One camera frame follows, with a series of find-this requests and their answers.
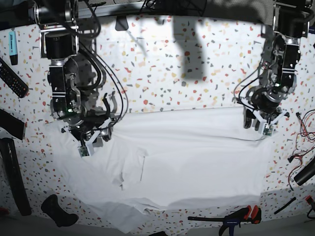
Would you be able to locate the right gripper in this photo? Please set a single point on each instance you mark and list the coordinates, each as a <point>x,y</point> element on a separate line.
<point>87,131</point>

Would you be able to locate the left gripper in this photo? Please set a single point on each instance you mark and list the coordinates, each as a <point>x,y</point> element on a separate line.
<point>257,119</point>

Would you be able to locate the white T-shirt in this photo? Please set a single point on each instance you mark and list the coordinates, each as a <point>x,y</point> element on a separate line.
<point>165,161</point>

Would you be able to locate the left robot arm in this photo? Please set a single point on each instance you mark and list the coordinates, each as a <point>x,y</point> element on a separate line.
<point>281,54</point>

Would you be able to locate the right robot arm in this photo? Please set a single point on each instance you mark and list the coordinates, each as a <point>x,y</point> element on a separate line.
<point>60,36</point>

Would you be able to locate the black cylinder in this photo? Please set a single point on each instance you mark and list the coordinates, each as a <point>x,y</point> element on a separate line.
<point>305,174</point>

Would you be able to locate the black flat box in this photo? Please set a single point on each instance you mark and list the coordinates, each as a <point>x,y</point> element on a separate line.
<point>12,125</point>

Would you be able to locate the long black tube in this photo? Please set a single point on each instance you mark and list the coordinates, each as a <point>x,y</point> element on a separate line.
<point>12,170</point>

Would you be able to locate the small black rod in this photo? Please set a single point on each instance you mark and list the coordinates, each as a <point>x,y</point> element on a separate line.
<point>285,206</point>

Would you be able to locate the small orange black clip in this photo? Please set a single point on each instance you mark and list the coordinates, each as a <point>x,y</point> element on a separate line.
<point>309,199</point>

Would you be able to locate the black orange bar clamp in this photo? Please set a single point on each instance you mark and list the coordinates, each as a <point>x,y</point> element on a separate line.
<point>246,214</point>

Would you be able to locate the black TV remote control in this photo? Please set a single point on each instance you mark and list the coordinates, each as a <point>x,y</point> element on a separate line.
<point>12,80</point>

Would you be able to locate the terrazzo patterned tablecloth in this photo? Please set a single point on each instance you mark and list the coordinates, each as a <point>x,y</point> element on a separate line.
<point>181,63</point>

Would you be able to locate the blue highlighter marker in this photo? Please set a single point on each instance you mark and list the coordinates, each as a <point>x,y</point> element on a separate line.
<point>13,53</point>

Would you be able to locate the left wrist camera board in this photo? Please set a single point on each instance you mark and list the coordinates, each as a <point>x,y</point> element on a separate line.
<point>268,129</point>

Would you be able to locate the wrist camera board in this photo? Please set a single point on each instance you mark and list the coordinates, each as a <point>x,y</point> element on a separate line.
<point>85,151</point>
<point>268,129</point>

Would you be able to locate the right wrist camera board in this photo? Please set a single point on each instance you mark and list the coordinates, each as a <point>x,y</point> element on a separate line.
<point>85,151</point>

